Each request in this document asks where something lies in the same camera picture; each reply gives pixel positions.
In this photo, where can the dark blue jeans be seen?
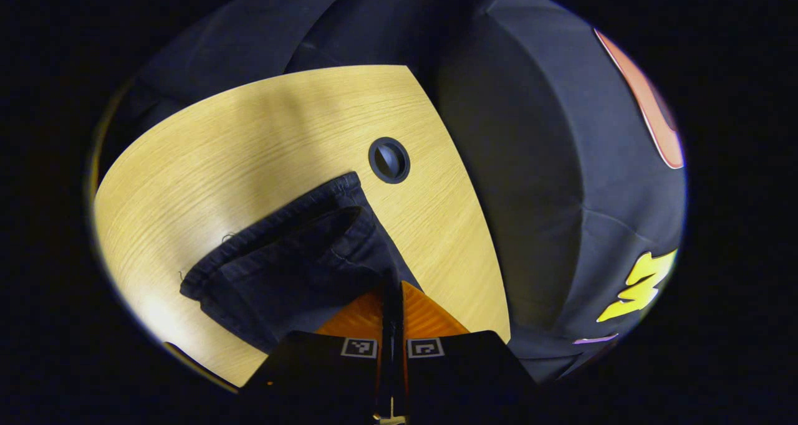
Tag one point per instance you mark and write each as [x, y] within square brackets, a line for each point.
[299, 269]

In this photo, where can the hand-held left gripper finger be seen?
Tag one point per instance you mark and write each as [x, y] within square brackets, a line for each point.
[388, 325]
[400, 362]

